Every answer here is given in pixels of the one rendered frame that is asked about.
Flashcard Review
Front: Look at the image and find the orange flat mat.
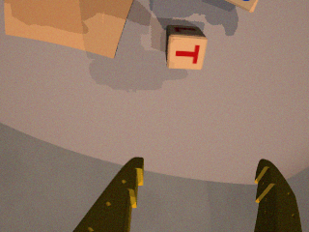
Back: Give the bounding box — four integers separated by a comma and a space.
4, 0, 133, 59

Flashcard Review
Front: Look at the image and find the tan block with red letter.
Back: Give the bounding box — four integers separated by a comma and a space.
165, 25, 208, 70

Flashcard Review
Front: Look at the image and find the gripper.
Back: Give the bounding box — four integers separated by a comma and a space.
72, 157, 302, 232

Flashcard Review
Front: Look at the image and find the tan block with blue letter o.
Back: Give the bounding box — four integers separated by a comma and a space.
224, 0, 258, 13

